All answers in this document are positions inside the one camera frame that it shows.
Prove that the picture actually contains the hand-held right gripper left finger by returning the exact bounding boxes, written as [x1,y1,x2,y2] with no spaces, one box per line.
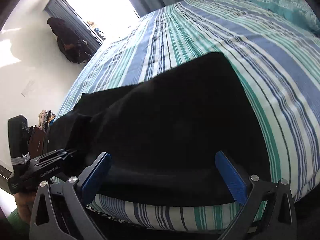
[29,152,112,240]

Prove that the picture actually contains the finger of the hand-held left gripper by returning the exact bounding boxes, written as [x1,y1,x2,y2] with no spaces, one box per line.
[37,149,77,162]
[34,156,68,168]

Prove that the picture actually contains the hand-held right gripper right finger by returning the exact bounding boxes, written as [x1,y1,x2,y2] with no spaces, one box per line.
[214,151,298,240]

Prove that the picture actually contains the black pants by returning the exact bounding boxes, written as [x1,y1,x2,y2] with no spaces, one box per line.
[45,52,273,207]

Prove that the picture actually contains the person's left forearm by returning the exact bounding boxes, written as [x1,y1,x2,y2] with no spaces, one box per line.
[6,207,32,240]

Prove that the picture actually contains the person's left hand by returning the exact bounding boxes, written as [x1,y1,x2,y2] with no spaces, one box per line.
[14,192,36,225]

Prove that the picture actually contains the brown wooden cabinet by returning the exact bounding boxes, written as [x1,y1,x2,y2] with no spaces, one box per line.
[27,126,47,160]

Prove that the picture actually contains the pile of folded clothes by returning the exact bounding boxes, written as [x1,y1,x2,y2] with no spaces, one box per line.
[38,109,57,132]

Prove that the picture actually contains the hanging dark clothes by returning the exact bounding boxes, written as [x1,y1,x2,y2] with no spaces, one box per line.
[47,17,95,65]

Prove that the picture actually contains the bed with striped sheet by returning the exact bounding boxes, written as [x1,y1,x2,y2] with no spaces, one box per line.
[51,0,320,232]

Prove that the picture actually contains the bright window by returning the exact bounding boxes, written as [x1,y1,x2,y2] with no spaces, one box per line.
[62,0,141,41]

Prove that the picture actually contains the teal floral pillow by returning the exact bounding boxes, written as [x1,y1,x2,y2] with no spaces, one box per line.
[269,0,318,32]

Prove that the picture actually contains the white wall switch plate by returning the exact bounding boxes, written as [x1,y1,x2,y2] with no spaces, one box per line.
[21,80,36,97]

